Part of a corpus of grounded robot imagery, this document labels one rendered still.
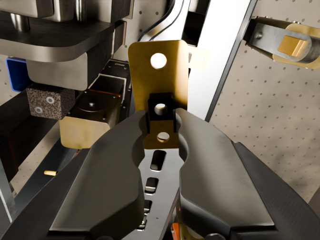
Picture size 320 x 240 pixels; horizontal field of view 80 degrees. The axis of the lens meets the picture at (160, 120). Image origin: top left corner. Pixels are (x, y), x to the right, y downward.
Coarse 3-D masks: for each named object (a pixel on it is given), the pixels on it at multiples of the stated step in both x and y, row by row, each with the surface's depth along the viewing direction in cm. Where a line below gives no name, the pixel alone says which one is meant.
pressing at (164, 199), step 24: (216, 0) 31; (240, 0) 31; (168, 24) 33; (216, 24) 33; (240, 24) 33; (216, 48) 35; (192, 72) 38; (216, 72) 38; (192, 96) 40; (216, 96) 41; (144, 168) 52; (168, 168) 52; (144, 192) 57; (168, 192) 57; (168, 216) 64
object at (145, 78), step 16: (128, 48) 12; (144, 48) 12; (160, 48) 12; (176, 48) 12; (144, 64) 12; (176, 64) 12; (144, 80) 13; (160, 80) 13; (176, 80) 13; (144, 96) 14; (160, 96) 13; (176, 96) 13; (160, 112) 14; (160, 128) 15; (144, 144) 16; (160, 144) 16; (176, 144) 16
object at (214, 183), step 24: (192, 120) 11; (192, 144) 9; (216, 144) 9; (192, 168) 8; (216, 168) 8; (240, 168) 7; (192, 192) 7; (216, 192) 7; (240, 192) 7; (192, 216) 7; (216, 216) 6; (240, 216) 6; (264, 216) 6
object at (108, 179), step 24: (144, 120) 12; (96, 144) 9; (120, 144) 9; (96, 168) 8; (120, 168) 8; (72, 192) 7; (96, 192) 7; (120, 192) 7; (72, 216) 6; (96, 216) 6; (120, 216) 6
